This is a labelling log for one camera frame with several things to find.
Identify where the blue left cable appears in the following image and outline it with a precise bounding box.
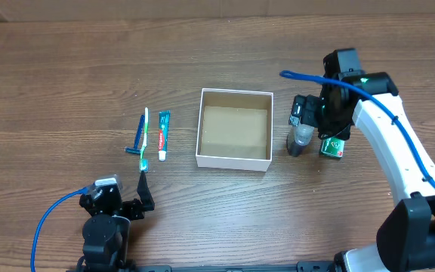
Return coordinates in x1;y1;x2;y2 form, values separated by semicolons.
29;187;90;272

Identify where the white cardboard box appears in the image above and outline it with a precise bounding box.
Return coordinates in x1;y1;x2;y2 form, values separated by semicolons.
196;88;273;172

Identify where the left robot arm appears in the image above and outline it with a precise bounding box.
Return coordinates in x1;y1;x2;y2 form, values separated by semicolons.
77;172;155;271

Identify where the green white toothbrush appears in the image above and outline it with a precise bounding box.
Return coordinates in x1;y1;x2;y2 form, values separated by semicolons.
139;107;150;172

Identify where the Colgate toothpaste tube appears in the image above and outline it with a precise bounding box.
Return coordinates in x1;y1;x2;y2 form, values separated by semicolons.
158;111;171;162

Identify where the blue disposable razor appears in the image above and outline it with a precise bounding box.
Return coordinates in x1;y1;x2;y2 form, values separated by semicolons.
125;115;145;155

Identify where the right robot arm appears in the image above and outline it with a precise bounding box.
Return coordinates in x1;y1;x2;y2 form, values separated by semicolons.
280;70;435;271

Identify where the clear bottle dark liquid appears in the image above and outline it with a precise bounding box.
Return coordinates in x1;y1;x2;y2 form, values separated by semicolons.
286;124;315;157

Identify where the green white soap packet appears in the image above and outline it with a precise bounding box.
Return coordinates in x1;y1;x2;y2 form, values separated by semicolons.
319;138;345;159

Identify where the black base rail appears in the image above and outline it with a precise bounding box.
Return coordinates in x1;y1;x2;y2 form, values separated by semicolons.
131;261;341;272

